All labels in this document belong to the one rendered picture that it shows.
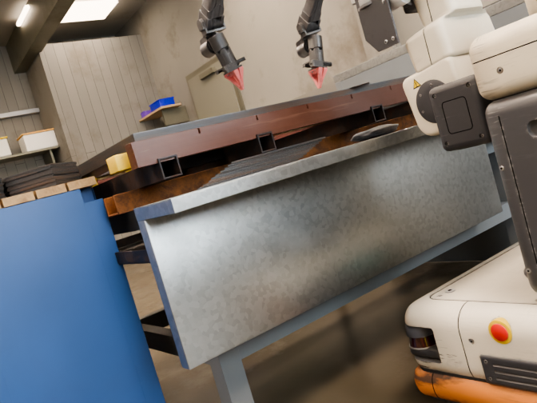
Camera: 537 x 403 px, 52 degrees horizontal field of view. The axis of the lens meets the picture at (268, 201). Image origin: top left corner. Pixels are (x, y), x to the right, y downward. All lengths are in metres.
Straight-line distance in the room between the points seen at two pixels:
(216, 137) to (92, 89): 7.04
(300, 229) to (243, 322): 0.29
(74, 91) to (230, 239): 7.08
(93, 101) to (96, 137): 0.51
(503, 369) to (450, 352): 0.13
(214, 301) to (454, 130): 0.66
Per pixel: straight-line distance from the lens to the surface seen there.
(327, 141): 1.82
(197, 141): 1.37
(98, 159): 1.61
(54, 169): 1.54
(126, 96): 8.53
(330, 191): 1.54
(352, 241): 1.57
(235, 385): 1.47
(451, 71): 1.37
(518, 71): 1.10
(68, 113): 8.21
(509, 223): 2.42
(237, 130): 1.44
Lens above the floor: 0.69
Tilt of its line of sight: 4 degrees down
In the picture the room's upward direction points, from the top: 16 degrees counter-clockwise
